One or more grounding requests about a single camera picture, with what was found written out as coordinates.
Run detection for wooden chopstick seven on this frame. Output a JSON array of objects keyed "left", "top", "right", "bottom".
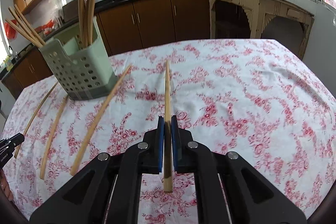
[{"left": 69, "top": 64, "right": 133, "bottom": 177}]

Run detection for wooden chopstick two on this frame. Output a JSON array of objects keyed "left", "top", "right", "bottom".
[{"left": 6, "top": 7, "right": 45, "bottom": 48}]

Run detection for wooden chopstick one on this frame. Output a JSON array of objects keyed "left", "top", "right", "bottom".
[{"left": 14, "top": 4, "right": 46, "bottom": 47}]

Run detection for wooden chopstick ten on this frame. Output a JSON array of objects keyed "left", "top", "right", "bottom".
[{"left": 6, "top": 19, "right": 42, "bottom": 48}]

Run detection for wooden chopstick eight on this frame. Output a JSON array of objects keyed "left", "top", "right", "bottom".
[{"left": 83, "top": 0, "right": 89, "bottom": 48}]

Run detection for brown lower kitchen cabinets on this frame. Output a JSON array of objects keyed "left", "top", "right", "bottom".
[{"left": 1, "top": 0, "right": 210, "bottom": 98}]

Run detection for person left hand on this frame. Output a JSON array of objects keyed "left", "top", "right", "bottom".
[{"left": 1, "top": 169, "right": 14, "bottom": 201}]

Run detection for wooden chopstick six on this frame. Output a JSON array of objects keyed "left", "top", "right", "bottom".
[{"left": 163, "top": 60, "right": 173, "bottom": 193}]

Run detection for wooden chopstick five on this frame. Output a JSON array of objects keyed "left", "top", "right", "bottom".
[{"left": 39, "top": 96, "right": 69, "bottom": 180}]

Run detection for wooden chopstick four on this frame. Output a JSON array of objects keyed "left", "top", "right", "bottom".
[{"left": 14, "top": 83, "right": 58, "bottom": 159}]

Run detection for yellow dish soap bottle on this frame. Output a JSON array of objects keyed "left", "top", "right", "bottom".
[{"left": 3, "top": 55, "right": 14, "bottom": 72}]

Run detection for floral red white tablecloth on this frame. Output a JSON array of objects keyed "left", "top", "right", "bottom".
[{"left": 3, "top": 39, "right": 335, "bottom": 217}]

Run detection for green perforated utensil holder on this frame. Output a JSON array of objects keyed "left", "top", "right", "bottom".
[{"left": 39, "top": 17, "right": 118, "bottom": 100}]

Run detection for red plastic bag hanging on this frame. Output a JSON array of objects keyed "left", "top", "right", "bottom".
[{"left": 4, "top": 21, "right": 17, "bottom": 41}]

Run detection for brown cutting board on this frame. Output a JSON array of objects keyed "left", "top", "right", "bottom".
[{"left": 62, "top": 0, "right": 78, "bottom": 22}]

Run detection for cream wooden side table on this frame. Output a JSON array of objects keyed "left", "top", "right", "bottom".
[{"left": 209, "top": 0, "right": 314, "bottom": 60}]

